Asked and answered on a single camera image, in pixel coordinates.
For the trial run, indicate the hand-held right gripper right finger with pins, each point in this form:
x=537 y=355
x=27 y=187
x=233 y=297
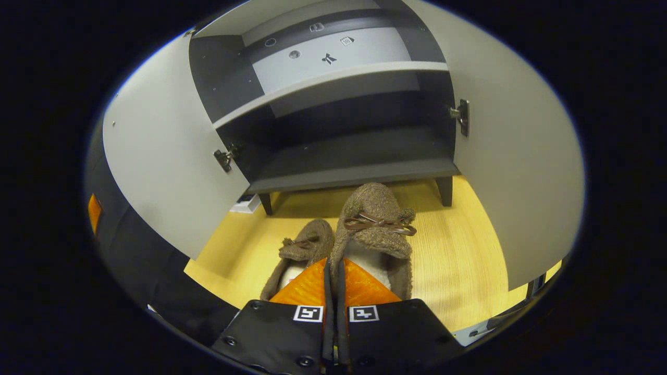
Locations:
x=396 y=338

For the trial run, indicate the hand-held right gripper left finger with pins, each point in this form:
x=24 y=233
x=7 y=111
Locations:
x=276 y=338

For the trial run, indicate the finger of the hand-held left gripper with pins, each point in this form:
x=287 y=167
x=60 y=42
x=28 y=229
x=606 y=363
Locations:
x=94 y=213

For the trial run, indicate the white cabinet door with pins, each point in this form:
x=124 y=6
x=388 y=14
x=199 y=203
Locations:
x=167 y=156
x=521 y=156

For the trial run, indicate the brown fuzzy shoe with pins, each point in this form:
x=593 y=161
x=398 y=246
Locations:
x=375 y=208
x=307 y=245

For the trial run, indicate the white shoe cabinet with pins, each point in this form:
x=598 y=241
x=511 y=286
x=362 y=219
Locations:
x=338 y=151

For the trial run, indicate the stack of booklets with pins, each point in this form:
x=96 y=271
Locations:
x=245 y=204

